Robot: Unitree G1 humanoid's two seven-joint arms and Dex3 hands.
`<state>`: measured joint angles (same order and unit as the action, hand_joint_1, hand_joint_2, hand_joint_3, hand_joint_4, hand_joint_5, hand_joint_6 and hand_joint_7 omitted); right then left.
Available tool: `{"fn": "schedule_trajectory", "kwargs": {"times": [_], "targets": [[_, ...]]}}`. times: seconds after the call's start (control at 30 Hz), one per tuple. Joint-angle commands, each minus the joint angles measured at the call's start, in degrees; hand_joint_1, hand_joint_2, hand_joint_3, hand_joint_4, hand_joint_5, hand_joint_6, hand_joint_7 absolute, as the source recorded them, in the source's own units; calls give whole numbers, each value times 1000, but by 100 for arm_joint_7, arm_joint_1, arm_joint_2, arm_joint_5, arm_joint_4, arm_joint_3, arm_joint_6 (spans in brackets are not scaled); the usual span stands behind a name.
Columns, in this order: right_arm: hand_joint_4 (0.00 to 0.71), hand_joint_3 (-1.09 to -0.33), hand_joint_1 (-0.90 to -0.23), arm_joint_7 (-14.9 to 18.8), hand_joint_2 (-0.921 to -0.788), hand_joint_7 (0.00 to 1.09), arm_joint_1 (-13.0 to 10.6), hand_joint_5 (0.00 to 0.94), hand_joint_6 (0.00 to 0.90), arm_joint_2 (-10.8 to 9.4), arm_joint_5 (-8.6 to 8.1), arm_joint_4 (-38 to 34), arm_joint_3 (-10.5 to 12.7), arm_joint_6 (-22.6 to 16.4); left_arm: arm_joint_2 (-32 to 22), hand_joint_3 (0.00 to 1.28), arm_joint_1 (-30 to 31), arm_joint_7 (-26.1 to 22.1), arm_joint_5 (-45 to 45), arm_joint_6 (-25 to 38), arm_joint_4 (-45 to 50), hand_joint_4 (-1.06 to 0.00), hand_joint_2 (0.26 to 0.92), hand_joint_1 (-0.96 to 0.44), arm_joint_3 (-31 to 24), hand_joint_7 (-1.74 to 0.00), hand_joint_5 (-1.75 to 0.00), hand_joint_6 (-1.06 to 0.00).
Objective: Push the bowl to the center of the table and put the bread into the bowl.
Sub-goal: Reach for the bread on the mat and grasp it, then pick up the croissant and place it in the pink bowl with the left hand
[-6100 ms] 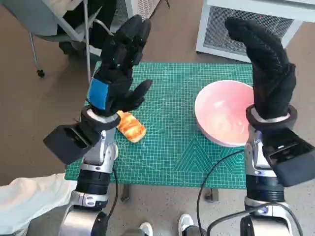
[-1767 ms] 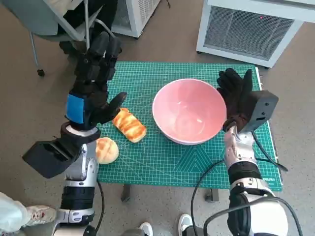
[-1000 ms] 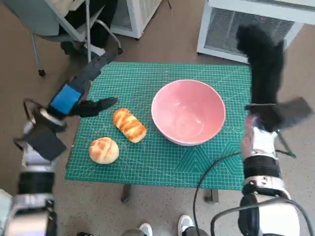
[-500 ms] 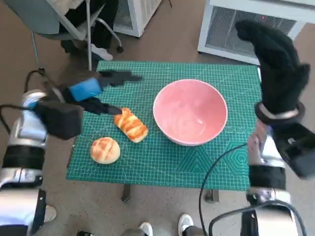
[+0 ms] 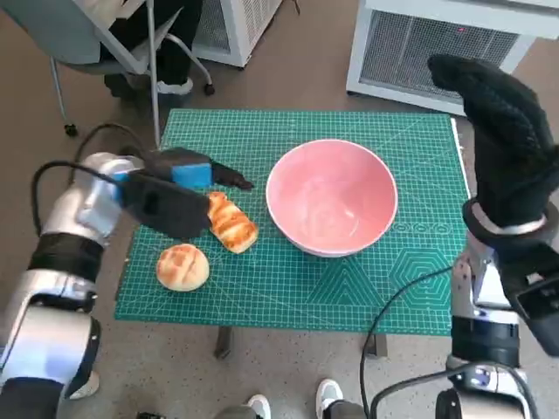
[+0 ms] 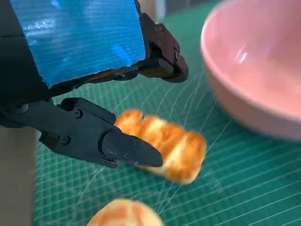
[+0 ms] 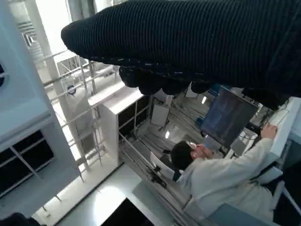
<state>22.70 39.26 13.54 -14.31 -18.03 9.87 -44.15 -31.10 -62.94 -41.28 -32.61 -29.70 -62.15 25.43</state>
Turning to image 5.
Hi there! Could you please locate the black knitted gloved right hand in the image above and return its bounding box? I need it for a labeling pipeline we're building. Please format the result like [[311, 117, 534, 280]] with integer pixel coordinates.
[[427, 54, 559, 229]]

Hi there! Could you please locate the bare black left hand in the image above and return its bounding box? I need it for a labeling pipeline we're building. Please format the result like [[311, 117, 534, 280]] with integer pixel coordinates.
[[145, 147, 256, 191]]

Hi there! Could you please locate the oblong braided toy bread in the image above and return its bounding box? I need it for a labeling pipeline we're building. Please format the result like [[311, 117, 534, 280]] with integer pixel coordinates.
[[204, 191, 259, 254]]

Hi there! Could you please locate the round toy bread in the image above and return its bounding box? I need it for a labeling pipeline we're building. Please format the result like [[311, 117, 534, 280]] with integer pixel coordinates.
[[155, 244, 210, 292]]

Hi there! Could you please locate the pink bowl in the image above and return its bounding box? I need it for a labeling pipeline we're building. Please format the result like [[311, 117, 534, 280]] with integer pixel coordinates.
[[265, 139, 399, 258]]

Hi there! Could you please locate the large white grilled unit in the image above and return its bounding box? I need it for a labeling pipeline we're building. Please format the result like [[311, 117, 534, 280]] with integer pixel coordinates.
[[346, 0, 536, 117]]

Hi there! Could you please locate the person in dark trousers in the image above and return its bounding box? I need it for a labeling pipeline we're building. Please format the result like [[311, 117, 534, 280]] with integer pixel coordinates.
[[98, 0, 205, 98]]

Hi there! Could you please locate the green cutting mat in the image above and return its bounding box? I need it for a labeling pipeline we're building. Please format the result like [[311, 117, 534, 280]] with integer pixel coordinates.
[[114, 108, 472, 337]]

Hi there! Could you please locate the table leg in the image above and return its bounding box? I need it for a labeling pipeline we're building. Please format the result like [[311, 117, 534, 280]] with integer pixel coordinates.
[[364, 333, 388, 360], [213, 326, 235, 360]]

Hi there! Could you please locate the grey chair with metal legs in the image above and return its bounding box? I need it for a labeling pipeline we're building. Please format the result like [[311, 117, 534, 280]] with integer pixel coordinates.
[[0, 0, 217, 159]]

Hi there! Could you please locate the person with white shoes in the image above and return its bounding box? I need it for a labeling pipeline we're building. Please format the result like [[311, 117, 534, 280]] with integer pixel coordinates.
[[217, 378, 370, 419]]

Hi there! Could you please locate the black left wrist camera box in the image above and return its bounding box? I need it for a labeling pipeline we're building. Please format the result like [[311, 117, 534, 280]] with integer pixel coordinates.
[[120, 172, 214, 240]]

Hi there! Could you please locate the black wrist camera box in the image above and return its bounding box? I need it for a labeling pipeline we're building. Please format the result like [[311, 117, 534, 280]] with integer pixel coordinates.
[[501, 244, 559, 357], [120, 172, 214, 240]]

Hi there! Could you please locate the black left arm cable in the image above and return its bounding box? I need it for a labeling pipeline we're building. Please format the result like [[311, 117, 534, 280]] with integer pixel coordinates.
[[33, 123, 150, 228]]

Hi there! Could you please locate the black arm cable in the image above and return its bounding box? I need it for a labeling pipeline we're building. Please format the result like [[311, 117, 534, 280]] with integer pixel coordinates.
[[33, 123, 150, 228], [360, 264, 458, 419]]

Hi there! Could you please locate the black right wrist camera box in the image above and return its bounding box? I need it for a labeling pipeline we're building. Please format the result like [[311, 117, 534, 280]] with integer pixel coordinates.
[[501, 244, 559, 357]]

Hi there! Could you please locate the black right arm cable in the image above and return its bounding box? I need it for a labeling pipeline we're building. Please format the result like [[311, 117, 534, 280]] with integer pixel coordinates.
[[360, 264, 458, 419]]

